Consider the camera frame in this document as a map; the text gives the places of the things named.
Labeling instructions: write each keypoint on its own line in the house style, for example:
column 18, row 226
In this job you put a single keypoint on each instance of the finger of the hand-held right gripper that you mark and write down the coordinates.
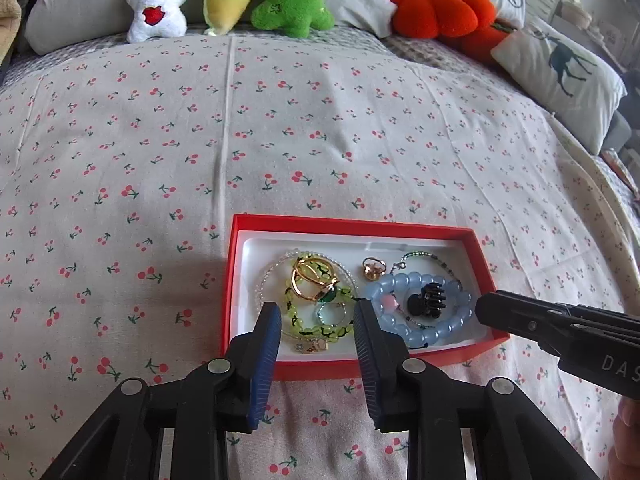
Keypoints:
column 520, row 315

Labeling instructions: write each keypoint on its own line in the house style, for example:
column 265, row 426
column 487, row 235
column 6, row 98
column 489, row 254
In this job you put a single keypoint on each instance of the orange pumpkin plush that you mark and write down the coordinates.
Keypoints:
column 440, row 10

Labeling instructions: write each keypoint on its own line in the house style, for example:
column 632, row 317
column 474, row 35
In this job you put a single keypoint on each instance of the deer print pillow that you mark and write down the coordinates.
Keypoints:
column 565, row 70

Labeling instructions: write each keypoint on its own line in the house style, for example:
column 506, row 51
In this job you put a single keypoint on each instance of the grey pillow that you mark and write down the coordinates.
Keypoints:
column 85, row 5

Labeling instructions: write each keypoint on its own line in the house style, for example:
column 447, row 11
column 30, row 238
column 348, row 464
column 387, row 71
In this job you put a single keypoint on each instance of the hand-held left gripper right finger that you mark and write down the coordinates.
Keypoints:
column 367, row 355

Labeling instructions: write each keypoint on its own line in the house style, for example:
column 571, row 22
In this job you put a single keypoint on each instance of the dark grey cushion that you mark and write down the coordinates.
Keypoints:
column 617, row 132

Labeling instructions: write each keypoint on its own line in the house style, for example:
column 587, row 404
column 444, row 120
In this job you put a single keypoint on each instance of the gold flower hair clip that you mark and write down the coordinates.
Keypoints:
column 298, row 280

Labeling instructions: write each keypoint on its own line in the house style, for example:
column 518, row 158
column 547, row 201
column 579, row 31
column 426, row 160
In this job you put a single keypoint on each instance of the cherry print bedsheet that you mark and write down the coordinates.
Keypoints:
column 150, row 160

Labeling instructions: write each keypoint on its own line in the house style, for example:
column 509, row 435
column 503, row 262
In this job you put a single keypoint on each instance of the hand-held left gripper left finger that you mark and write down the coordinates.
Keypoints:
column 265, row 360

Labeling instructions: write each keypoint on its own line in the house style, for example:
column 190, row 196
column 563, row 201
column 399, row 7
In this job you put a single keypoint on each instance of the red cardboard box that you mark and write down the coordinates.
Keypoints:
column 310, row 367

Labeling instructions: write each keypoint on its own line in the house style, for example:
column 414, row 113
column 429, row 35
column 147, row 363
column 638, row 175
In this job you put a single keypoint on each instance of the person's right hand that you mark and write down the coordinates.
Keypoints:
column 630, row 440

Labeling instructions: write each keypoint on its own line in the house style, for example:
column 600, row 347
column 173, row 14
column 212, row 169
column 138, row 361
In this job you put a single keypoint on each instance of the white bunny plush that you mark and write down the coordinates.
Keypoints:
column 155, row 5

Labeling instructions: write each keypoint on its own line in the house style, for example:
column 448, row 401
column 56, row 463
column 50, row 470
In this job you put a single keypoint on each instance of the black claw hair clip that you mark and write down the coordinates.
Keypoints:
column 425, row 302

